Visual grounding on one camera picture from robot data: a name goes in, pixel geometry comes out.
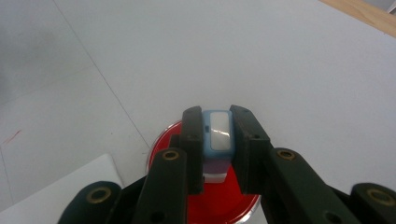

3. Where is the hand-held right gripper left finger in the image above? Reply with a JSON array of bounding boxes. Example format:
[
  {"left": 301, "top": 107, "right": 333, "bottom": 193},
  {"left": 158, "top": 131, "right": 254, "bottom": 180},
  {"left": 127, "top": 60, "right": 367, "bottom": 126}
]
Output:
[{"left": 132, "top": 105, "right": 205, "bottom": 224}]

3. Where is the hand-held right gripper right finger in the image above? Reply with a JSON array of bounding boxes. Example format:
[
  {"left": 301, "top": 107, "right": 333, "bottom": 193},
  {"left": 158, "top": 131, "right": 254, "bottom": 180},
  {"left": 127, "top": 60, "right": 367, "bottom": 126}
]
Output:
[{"left": 229, "top": 105, "right": 362, "bottom": 224}]

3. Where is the red round ink pad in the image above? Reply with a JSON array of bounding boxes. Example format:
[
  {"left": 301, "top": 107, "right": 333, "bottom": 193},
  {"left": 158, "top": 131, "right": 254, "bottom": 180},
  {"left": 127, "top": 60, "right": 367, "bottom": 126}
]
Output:
[{"left": 145, "top": 119, "right": 262, "bottom": 224}]

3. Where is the blue and white stamp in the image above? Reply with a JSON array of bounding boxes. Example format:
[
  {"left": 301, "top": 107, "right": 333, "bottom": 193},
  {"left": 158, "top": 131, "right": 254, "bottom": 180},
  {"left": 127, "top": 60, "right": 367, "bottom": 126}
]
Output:
[{"left": 201, "top": 108, "right": 236, "bottom": 184}]

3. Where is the white paper sheet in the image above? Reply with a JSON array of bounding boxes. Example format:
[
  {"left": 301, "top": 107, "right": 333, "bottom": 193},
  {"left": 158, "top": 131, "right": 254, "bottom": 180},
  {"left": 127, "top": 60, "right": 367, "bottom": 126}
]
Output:
[{"left": 0, "top": 152, "right": 126, "bottom": 224}]

